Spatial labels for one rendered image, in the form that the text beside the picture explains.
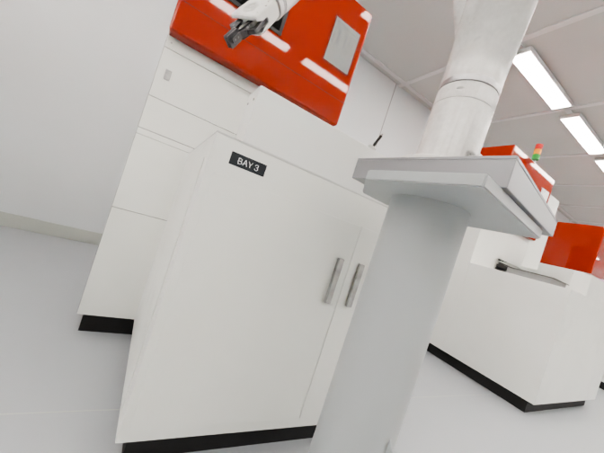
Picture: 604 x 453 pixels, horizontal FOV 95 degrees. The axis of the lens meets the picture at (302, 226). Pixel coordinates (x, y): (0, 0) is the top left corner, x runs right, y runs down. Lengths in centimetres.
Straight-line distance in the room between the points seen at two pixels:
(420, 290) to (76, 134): 267
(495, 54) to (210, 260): 73
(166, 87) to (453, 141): 107
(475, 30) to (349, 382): 74
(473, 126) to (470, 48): 16
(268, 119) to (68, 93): 231
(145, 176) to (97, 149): 154
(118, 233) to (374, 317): 104
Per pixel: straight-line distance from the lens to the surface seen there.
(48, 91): 292
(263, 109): 72
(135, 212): 130
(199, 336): 76
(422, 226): 57
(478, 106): 68
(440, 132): 65
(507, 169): 52
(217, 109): 135
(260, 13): 92
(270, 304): 78
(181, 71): 136
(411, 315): 58
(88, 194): 282
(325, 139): 79
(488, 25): 75
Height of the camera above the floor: 67
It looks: level
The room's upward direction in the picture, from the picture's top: 18 degrees clockwise
